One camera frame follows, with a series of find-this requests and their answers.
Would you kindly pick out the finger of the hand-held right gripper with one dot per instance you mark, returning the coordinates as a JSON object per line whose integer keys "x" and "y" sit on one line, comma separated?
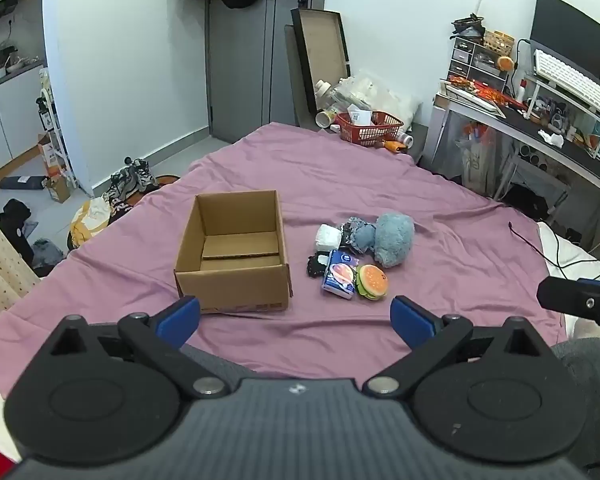
{"x": 575, "y": 297}

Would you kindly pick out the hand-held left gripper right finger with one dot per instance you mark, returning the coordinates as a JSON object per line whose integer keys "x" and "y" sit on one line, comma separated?
{"x": 410, "y": 321}

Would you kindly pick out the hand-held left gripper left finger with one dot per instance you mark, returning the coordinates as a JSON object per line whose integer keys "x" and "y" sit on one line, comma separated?
{"x": 181, "y": 321}

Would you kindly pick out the black glitter item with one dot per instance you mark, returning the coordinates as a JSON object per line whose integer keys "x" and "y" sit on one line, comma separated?
{"x": 349, "y": 232}

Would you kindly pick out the small black soft item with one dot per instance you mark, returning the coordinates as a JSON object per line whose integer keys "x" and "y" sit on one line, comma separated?
{"x": 315, "y": 265}

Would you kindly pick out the white rolled soft pack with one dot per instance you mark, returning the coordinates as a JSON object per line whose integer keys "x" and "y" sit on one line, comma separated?
{"x": 326, "y": 236}

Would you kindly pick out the hamburger plush toy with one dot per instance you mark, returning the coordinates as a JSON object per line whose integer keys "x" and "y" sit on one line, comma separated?
{"x": 372, "y": 283}

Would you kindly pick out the white bedding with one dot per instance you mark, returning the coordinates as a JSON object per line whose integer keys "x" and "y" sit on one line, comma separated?
{"x": 550, "y": 245}

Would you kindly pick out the grey fleece pants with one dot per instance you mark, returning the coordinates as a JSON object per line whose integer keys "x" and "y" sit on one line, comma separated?
{"x": 592, "y": 365}

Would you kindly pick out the blue tissue packet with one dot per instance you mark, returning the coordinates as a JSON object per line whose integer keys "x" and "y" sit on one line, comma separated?
{"x": 341, "y": 275}

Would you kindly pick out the blue-grey plush toy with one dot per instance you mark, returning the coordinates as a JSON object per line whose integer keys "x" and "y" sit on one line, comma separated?
{"x": 394, "y": 237}

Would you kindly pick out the yellow and white bag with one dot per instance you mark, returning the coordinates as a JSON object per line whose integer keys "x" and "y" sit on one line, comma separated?
{"x": 92, "y": 217}

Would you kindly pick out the purple bed sheet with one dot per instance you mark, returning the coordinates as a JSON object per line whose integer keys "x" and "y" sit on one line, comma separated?
{"x": 380, "y": 185}

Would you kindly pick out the pair of sneakers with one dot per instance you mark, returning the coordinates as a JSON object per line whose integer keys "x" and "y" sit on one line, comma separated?
{"x": 130, "y": 181}

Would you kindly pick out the crumpled white tissue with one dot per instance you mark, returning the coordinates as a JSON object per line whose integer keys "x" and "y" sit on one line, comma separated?
{"x": 552, "y": 138}

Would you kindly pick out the orange bottle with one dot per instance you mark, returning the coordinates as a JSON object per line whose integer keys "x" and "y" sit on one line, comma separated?
{"x": 395, "y": 147}

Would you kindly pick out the small brown cardboard box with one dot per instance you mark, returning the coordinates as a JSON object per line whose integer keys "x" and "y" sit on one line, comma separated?
{"x": 56, "y": 188}

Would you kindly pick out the beige dotted cloth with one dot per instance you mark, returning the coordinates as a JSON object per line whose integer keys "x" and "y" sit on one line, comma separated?
{"x": 0, "y": 270}

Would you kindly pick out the black clothes on floor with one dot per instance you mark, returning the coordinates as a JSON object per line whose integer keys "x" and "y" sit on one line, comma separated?
{"x": 15, "y": 230}

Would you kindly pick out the red plastic basket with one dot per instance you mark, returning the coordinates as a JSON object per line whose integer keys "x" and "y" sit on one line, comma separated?
{"x": 370, "y": 135}

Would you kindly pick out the dark floor mat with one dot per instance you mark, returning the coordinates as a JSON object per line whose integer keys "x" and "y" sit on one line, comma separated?
{"x": 22, "y": 183}

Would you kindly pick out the white monitor riser shelf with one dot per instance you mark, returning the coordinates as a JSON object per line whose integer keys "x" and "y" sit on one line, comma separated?
{"x": 532, "y": 91}

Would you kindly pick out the small white bottle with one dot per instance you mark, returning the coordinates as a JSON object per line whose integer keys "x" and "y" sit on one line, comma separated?
{"x": 521, "y": 91}

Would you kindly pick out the cardboard box with red print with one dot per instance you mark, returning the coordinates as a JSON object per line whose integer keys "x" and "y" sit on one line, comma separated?
{"x": 48, "y": 152}

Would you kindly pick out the white keyboard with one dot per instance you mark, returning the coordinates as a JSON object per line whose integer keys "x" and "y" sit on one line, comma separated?
{"x": 575, "y": 82}

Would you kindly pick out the white paper cup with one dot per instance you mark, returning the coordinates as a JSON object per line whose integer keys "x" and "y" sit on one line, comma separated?
{"x": 325, "y": 119}

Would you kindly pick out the red packets on desk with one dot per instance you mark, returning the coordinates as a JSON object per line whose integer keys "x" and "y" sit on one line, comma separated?
{"x": 480, "y": 92}

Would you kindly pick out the white plastic bag pile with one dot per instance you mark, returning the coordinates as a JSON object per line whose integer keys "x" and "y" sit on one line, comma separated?
{"x": 382, "y": 94}

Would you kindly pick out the clear plastic bottle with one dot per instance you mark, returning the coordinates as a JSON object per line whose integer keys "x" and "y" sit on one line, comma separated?
{"x": 330, "y": 94}

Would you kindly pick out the white storage rack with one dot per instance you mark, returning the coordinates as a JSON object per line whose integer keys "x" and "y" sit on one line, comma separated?
{"x": 50, "y": 110}

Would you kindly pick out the grey drawer organiser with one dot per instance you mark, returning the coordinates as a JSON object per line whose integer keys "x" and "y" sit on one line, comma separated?
{"x": 472, "y": 62}

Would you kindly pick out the grey door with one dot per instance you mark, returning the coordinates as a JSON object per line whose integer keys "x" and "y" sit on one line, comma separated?
{"x": 240, "y": 70}

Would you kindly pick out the white kitchen cabinets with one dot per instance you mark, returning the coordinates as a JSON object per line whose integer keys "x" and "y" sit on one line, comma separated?
{"x": 10, "y": 120}

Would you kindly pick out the black computer monitor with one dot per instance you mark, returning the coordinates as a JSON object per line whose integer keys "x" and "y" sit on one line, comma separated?
{"x": 567, "y": 30}

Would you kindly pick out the wicker basket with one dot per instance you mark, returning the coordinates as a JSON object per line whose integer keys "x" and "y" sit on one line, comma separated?
{"x": 498, "y": 41}

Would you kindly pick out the black-edged cardboard tray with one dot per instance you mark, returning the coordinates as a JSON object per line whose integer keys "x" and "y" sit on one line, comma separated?
{"x": 322, "y": 50}

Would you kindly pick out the kitchen counter clutter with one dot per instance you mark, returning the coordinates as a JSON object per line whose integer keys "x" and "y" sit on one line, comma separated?
{"x": 5, "y": 62}

